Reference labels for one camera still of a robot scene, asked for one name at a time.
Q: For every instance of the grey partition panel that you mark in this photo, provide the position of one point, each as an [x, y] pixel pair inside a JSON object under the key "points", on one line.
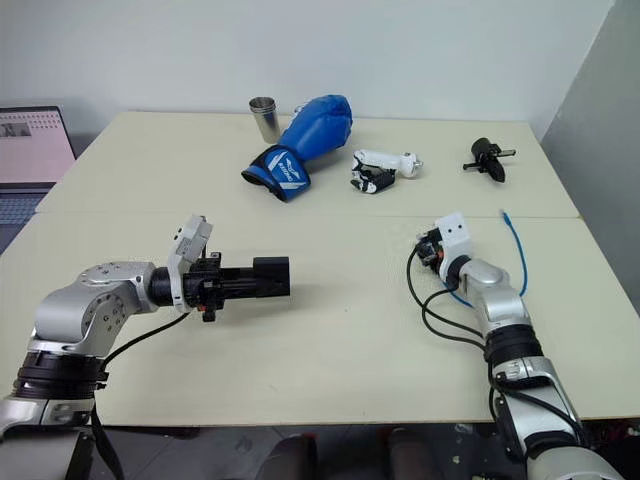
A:
{"points": [[600, 150]]}

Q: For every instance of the white robotic hand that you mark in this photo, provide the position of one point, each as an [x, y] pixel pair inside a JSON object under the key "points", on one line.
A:
{"points": [[387, 161]]}

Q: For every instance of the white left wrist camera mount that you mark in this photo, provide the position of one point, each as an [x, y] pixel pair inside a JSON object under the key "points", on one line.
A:
{"points": [[192, 237]]}

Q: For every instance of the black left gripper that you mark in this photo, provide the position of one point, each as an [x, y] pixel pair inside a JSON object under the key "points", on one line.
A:
{"points": [[205, 285]]}

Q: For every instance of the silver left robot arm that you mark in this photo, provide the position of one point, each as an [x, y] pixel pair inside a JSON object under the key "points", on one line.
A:
{"points": [[75, 310]]}

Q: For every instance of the metal cup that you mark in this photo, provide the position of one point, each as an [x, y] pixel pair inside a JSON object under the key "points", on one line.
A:
{"points": [[265, 120]]}

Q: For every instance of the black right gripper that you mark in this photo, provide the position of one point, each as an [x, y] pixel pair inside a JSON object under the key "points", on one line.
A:
{"points": [[430, 250]]}

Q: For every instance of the blue boxing glove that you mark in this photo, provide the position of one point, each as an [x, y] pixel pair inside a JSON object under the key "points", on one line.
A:
{"points": [[315, 132]]}

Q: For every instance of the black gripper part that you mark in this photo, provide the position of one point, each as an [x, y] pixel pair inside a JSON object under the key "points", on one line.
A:
{"points": [[487, 152]]}

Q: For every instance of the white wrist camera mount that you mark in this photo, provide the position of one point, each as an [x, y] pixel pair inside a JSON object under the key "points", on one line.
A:
{"points": [[455, 235], [192, 237]]}

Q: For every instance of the open laptop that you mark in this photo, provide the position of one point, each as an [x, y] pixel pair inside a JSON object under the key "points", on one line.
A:
{"points": [[30, 145]]}

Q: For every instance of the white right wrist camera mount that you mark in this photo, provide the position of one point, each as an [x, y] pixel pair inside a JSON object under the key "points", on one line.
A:
{"points": [[455, 235]]}

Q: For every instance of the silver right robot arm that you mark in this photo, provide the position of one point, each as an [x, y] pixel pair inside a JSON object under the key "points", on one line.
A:
{"points": [[505, 305]]}

